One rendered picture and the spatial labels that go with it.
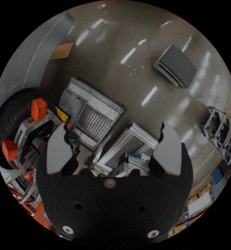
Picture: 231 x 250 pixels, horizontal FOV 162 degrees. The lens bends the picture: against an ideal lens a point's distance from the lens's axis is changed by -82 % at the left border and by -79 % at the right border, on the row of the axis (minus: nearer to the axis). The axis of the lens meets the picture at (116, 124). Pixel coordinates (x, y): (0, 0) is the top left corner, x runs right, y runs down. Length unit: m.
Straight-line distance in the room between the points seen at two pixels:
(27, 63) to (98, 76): 0.93
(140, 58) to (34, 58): 1.09
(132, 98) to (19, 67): 1.16
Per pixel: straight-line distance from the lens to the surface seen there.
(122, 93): 1.12
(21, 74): 0.55
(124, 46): 1.27
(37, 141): 0.67
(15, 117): 0.51
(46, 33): 0.56
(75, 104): 1.08
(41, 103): 0.48
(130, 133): 1.01
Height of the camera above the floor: 1.12
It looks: 66 degrees down
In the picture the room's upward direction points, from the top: 162 degrees counter-clockwise
